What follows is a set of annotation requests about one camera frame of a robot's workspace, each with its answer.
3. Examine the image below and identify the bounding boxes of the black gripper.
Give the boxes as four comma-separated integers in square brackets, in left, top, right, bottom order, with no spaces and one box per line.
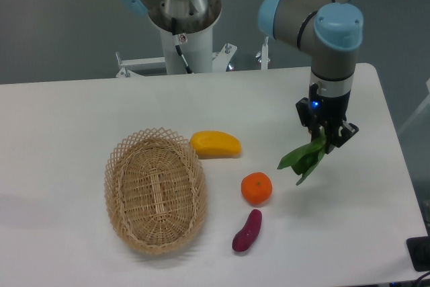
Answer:
[296,83,359,154]

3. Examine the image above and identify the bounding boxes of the green leafy bok choy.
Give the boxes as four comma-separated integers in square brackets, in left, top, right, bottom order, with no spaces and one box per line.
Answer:
[277,128,327,186]

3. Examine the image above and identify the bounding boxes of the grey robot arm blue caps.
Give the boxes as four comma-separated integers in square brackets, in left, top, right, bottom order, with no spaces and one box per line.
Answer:
[122,0,363,153]

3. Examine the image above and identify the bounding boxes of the orange tangerine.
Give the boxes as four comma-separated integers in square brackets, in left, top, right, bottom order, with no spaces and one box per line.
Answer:
[241,172,273,206]

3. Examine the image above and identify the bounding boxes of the yellow mango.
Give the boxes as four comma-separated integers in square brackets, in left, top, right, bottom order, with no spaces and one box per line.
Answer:
[189,130,242,159]

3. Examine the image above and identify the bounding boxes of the purple sweet potato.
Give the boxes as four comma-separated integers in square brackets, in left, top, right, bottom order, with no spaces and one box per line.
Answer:
[232,209,263,253]

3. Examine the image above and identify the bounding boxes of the black device at table edge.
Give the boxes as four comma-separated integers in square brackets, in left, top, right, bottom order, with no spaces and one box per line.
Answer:
[406,236,429,272]

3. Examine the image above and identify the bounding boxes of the woven wicker basket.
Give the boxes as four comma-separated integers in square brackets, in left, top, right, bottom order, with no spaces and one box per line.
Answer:
[104,128,208,255]

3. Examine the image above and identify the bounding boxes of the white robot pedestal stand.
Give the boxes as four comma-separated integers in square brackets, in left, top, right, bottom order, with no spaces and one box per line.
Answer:
[115,0,271,79]

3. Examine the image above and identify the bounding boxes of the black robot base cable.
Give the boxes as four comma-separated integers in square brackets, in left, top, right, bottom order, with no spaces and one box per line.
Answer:
[171,17,194,75]

